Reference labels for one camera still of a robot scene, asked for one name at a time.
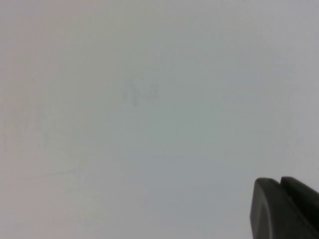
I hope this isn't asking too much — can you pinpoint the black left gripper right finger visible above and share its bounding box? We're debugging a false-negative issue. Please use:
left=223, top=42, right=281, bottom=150
left=280, top=176, right=319, bottom=229

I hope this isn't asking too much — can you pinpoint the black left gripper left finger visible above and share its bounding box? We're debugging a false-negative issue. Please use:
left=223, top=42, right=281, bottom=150
left=250, top=177, right=319, bottom=239

